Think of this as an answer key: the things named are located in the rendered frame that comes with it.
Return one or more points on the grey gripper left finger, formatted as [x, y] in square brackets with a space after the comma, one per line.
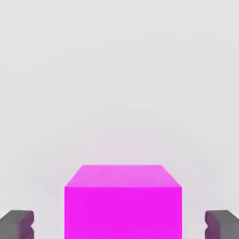
[16, 225]

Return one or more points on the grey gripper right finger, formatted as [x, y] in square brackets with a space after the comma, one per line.
[222, 225]

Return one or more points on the small magenta cube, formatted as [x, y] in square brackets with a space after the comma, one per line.
[123, 209]

